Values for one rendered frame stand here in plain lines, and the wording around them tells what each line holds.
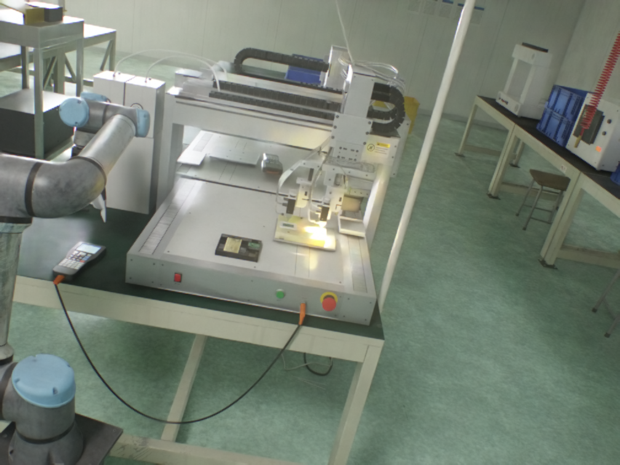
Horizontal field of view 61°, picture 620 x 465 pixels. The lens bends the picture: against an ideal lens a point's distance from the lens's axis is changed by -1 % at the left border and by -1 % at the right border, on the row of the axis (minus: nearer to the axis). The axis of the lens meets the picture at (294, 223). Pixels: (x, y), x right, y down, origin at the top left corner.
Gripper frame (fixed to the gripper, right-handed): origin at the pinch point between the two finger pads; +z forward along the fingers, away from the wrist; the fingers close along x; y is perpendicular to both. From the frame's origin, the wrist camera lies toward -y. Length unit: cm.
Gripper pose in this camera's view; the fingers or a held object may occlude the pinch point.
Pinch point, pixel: (79, 216)
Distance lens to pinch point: 169.4
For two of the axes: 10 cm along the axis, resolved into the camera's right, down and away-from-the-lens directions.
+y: -0.8, 1.5, -9.9
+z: -2.1, 9.6, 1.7
